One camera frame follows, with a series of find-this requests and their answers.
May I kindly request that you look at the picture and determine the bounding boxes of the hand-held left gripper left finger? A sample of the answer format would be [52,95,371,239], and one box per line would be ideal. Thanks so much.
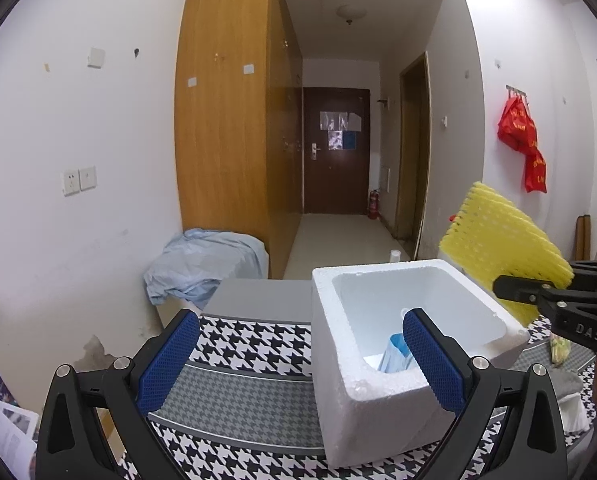
[34,309,202,480]

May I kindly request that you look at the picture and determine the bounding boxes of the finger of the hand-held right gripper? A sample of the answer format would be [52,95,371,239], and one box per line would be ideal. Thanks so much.
[493,273,562,312]
[569,259,597,281]

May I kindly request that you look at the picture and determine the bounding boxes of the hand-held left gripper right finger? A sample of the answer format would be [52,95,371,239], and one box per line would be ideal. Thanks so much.
[401,308,569,480]

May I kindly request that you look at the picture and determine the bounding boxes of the blue and white packet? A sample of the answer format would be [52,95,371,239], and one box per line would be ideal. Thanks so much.
[377,334,415,375]

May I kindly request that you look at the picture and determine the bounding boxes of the yellow foam net sleeve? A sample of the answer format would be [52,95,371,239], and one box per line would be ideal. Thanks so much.
[439,181,575,326]

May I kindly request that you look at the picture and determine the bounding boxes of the white foam box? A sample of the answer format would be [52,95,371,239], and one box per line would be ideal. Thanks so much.
[311,259,530,470]

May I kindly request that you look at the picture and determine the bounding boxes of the green yellow packet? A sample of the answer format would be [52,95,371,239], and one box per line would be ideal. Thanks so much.
[549,336,570,367]

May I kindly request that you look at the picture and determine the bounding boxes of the houndstooth tablecloth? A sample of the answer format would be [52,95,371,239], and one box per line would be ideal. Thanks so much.
[113,312,597,480]

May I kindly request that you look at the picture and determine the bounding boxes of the light blue cloth pile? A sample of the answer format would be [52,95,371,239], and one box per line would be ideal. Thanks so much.
[143,228,269,307]

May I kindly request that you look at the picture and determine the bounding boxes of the red plastic bags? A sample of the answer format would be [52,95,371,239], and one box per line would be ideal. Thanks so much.
[497,95,548,194]

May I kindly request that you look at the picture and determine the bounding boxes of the paper sheets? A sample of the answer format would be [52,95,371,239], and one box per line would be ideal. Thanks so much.
[0,385,40,480]

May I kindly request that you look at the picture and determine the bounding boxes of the dark brown entrance door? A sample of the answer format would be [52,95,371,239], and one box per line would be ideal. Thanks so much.
[303,87,370,216]

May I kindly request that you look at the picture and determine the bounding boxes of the wooden wardrobe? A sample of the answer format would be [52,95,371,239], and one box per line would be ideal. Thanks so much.
[174,0,304,281]

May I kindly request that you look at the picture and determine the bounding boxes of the ceiling lamp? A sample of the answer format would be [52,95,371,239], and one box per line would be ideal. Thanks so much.
[337,4,365,26]

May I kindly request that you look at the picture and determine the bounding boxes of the wooden side door frame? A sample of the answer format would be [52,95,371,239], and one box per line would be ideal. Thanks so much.
[397,51,432,256]

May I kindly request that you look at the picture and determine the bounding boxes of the wall hook rack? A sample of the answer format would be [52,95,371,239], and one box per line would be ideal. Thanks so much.
[505,85,529,109]

